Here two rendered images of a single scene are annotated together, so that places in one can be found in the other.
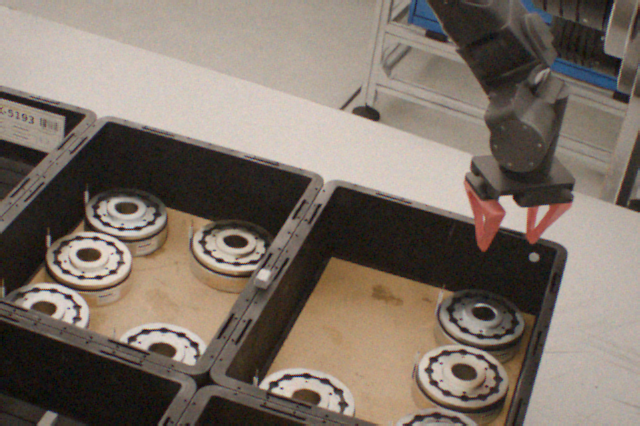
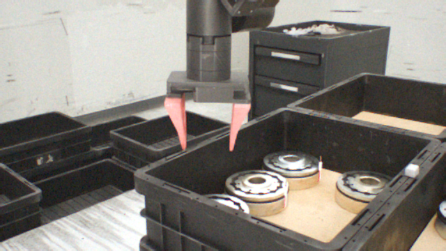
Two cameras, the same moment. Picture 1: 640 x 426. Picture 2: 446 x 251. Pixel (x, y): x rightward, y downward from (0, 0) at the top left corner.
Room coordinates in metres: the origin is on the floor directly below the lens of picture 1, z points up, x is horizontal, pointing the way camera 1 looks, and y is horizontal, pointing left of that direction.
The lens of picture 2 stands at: (1.63, 0.06, 1.19)
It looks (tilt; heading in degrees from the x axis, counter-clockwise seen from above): 19 degrees down; 206
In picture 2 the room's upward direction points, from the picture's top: straight up
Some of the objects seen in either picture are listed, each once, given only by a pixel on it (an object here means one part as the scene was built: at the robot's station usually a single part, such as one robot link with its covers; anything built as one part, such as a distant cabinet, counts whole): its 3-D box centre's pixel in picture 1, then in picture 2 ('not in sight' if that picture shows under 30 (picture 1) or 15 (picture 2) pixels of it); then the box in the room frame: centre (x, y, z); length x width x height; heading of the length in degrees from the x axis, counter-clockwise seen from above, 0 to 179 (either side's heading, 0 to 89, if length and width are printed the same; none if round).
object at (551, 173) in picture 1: (527, 154); (208, 62); (1.12, -0.21, 1.08); 0.10 x 0.07 x 0.07; 115
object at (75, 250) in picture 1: (88, 256); not in sight; (1.10, 0.25, 0.86); 0.05 x 0.05 x 0.01
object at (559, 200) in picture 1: (528, 208); (194, 115); (1.13, -0.22, 1.01); 0.07 x 0.07 x 0.09; 25
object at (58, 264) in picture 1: (88, 259); not in sight; (1.10, 0.25, 0.86); 0.10 x 0.10 x 0.01
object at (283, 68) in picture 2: not in sight; (316, 113); (-0.71, -0.51, 0.45); 0.60 x 0.45 x 0.90; 162
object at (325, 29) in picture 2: not in sight; (325, 28); (-0.83, -0.52, 0.88); 0.29 x 0.22 x 0.03; 162
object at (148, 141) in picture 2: not in sight; (174, 180); (0.18, -0.86, 0.37); 0.40 x 0.30 x 0.45; 162
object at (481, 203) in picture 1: (500, 211); (221, 116); (1.11, -0.19, 1.01); 0.07 x 0.07 x 0.09; 25
